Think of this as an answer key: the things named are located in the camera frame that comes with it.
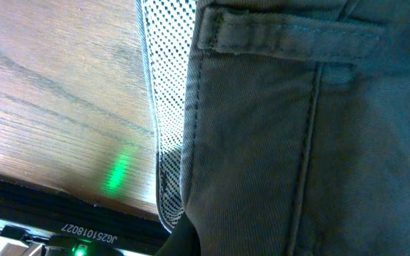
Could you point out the grey shorts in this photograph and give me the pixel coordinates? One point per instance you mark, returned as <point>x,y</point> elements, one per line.
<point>282,127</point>

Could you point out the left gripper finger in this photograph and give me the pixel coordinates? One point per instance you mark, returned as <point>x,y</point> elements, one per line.
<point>183,241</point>

